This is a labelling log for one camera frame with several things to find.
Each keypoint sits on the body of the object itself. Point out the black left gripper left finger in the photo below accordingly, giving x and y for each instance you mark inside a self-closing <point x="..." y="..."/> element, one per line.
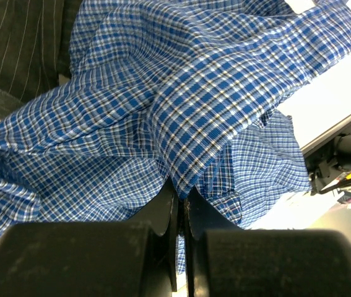
<point x="135" y="257"/>

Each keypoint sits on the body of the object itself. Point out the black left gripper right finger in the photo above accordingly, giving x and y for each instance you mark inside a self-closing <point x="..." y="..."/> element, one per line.
<point x="224" y="260"/>

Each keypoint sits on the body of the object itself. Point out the blue plaid shirt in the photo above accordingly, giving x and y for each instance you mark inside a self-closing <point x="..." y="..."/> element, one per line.
<point x="180" y="90"/>

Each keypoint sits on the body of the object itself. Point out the black pinstripe shirt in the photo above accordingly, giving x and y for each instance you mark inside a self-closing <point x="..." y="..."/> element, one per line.
<point x="34" y="49"/>

